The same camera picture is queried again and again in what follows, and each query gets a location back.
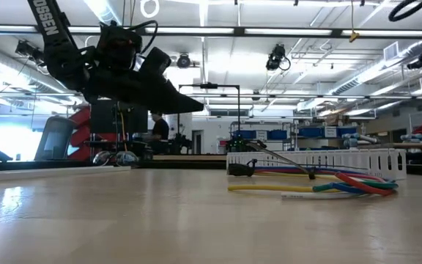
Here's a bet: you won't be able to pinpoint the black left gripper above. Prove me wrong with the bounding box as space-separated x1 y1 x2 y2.
84 67 205 115

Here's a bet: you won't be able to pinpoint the black cable end sleeve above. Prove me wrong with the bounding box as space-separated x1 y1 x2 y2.
228 163 256 177

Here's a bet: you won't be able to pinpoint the yellow cable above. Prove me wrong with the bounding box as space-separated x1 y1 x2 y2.
227 170 340 194

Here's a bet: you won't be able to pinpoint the white slotted cable duct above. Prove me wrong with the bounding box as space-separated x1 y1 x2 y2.
226 148 408 181

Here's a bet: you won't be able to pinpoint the person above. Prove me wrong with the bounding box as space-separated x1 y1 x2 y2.
148 111 171 144

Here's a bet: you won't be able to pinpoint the black tubular stand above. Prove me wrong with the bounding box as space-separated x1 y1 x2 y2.
177 82 242 155

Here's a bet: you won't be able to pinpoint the clear safety glasses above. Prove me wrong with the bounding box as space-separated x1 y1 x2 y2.
92 150 141 168

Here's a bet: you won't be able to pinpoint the black monitor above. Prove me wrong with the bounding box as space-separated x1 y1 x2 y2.
89 98 149 135

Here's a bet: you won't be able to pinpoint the red metal stand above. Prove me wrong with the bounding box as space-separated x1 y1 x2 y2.
67 106 92 161

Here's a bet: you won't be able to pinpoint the blue storage bin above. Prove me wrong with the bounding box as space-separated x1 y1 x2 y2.
297 126 325 139
337 126 358 137
268 128 289 141

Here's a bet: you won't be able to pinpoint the yellow hanging hook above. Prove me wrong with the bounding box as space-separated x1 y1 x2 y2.
349 0 360 43

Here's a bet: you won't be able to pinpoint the wooden workbench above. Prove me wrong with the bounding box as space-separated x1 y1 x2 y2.
357 142 422 151

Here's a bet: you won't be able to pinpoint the small black round camera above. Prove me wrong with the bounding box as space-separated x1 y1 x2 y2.
176 52 201 70

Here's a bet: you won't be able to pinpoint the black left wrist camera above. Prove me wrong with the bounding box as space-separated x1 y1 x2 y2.
137 46 172 80

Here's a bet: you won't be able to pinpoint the white ceiling ring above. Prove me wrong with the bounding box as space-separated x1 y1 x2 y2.
140 0 160 18

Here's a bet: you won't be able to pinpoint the black overhead camera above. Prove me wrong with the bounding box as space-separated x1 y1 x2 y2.
265 43 292 73

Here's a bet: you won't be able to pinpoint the white frame office chair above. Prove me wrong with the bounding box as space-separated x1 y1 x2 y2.
34 116 78 161

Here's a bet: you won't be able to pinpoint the black camera rig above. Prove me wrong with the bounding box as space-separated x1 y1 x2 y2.
15 39 45 65

